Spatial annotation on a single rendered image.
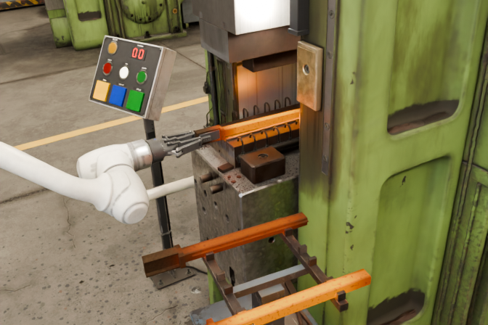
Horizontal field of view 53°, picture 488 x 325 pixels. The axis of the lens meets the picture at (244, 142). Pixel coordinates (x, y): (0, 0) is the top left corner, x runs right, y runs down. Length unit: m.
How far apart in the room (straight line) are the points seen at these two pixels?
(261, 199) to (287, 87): 0.56
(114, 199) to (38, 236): 1.78
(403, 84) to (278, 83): 0.64
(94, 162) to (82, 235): 1.56
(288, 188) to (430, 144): 0.44
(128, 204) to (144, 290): 1.27
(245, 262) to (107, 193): 0.54
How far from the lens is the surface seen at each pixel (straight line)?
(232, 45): 1.44
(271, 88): 1.88
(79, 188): 1.33
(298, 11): 1.29
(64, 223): 3.12
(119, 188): 1.33
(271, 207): 1.56
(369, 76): 1.22
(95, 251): 2.85
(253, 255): 1.64
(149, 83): 1.92
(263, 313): 1.06
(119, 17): 6.30
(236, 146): 1.57
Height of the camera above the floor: 1.74
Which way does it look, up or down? 28 degrees down
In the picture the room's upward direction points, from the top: 3 degrees counter-clockwise
